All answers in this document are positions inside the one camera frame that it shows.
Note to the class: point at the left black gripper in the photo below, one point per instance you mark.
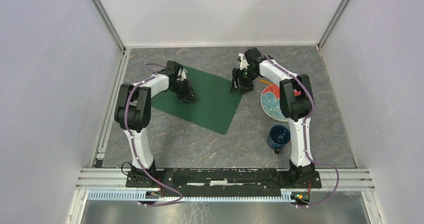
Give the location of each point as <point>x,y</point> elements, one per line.
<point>189,95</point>

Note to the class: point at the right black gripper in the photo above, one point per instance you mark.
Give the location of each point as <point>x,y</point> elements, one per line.
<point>247,87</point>

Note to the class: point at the green rectangular placemat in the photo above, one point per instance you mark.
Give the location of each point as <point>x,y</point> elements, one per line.
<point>215,107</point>

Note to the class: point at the red teal floral plate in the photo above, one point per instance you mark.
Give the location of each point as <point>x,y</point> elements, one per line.
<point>270,103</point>

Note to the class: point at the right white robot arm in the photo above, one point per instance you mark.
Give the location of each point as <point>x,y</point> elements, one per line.
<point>296,104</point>

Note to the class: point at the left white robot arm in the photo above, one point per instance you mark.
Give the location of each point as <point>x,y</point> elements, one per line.
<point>133,113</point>

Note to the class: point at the yellow pencil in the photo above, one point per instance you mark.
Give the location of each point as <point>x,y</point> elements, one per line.
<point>265,81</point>

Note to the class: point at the dark blue mug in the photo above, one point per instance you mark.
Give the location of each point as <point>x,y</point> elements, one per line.
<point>278,136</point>

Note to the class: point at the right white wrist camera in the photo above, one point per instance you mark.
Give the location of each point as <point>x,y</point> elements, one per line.
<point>243,63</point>

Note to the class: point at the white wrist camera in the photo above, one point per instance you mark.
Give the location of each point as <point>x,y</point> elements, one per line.
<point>243,63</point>
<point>181,76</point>

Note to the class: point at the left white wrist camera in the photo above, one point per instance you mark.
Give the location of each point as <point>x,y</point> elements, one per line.
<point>181,76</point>

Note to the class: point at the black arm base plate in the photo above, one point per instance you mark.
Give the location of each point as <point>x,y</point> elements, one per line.
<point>222,182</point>

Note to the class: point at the aluminium frame rail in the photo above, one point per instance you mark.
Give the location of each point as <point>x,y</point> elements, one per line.
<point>346,180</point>

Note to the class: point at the blue slotted cable duct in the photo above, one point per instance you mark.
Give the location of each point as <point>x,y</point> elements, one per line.
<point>153,196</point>

